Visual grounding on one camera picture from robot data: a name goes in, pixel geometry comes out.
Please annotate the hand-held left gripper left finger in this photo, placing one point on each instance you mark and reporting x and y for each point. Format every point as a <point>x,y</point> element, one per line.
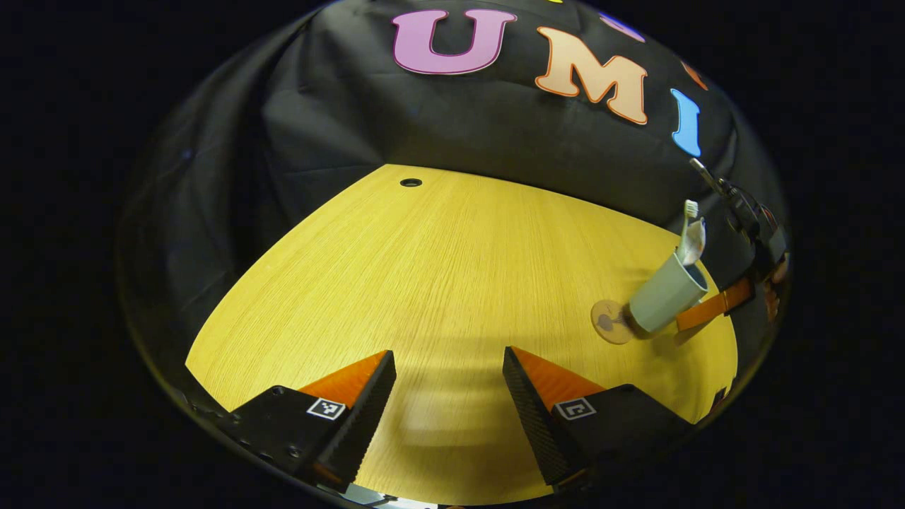
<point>364,424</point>

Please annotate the round cork coaster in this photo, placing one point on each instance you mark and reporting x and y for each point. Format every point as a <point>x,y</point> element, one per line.
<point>606,324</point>

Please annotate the wooden desktop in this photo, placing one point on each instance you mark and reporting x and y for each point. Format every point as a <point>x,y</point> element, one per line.
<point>438,283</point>

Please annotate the white toothpaste tube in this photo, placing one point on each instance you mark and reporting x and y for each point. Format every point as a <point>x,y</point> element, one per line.
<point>694,240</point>

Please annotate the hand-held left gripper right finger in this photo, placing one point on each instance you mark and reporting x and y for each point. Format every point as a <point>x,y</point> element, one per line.
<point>541,424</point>

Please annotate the black backdrop cloth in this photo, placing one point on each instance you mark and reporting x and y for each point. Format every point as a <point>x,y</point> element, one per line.
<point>339,113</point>

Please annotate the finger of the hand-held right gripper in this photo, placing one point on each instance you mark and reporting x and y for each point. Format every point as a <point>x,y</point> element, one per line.
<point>714,305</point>

